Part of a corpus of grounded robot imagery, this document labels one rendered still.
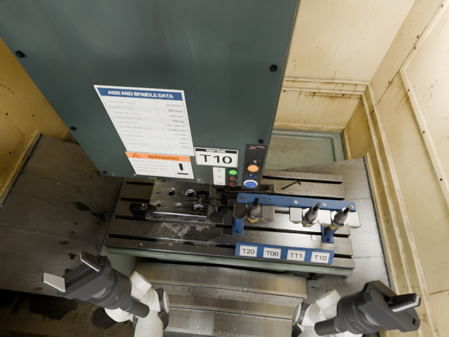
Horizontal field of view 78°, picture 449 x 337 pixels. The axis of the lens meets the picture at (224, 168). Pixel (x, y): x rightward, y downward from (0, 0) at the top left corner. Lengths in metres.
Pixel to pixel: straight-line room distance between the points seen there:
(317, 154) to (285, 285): 0.99
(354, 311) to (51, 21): 0.81
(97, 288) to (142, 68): 0.51
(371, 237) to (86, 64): 1.48
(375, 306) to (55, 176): 1.76
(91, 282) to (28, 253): 1.14
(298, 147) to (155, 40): 1.76
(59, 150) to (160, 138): 1.48
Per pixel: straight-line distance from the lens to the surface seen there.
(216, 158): 0.66
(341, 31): 1.69
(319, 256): 1.41
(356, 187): 1.77
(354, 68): 1.86
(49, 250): 1.84
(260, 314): 1.52
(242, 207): 1.13
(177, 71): 0.48
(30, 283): 1.82
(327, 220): 1.17
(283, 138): 2.15
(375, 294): 0.73
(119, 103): 0.58
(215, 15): 0.42
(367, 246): 1.64
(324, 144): 2.20
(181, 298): 1.53
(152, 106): 0.56
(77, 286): 0.74
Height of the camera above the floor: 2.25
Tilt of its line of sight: 58 degrees down
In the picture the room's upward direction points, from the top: straight up
